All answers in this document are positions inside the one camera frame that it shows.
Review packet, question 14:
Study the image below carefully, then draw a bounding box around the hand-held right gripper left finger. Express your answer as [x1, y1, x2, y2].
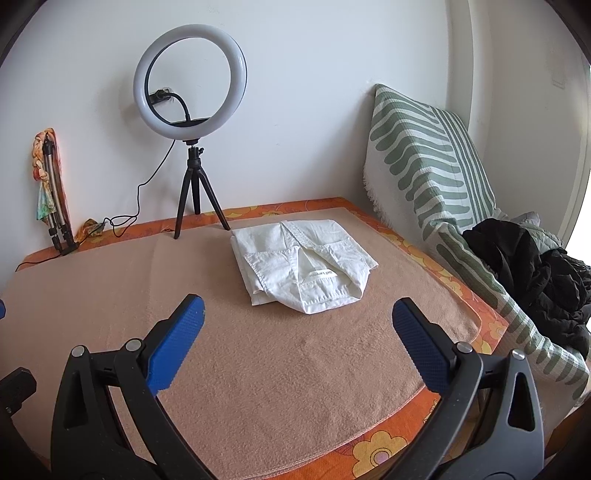
[51, 294, 206, 480]

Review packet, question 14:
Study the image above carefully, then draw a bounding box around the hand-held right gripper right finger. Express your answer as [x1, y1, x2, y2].
[392, 298, 546, 480]

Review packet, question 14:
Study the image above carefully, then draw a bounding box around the white shirt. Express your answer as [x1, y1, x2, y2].
[230, 220, 379, 315]

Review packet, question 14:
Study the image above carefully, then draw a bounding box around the dark clothes pile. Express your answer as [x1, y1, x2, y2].
[462, 212, 591, 361]

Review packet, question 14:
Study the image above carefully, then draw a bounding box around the beige blanket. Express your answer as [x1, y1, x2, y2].
[0, 207, 483, 467]

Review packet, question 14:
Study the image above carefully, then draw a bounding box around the folded silver tripod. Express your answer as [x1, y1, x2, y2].
[41, 141, 79, 256]

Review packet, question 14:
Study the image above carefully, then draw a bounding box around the small patterned cloth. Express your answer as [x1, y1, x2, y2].
[76, 218, 112, 241]

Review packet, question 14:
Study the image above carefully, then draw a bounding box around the colourful scarf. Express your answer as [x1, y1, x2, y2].
[31, 129, 70, 222]

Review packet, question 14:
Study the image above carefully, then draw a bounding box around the green striped cushion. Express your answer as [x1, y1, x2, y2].
[362, 84, 591, 402]

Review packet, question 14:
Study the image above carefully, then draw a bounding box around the black ring light cable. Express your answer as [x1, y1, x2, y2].
[16, 138, 178, 272]

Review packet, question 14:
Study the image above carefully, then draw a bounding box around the white ring light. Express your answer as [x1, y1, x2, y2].
[133, 34, 250, 141]

